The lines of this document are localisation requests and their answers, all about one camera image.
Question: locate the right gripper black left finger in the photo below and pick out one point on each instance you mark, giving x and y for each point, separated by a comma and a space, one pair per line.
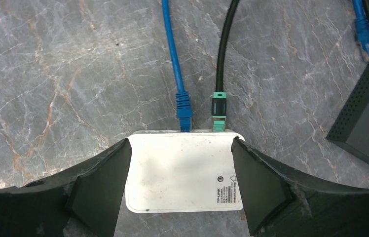
90, 192

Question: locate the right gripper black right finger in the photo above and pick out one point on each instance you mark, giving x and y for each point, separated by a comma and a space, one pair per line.
281, 201

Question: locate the white network switch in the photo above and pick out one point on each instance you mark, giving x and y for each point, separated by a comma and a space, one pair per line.
172, 171

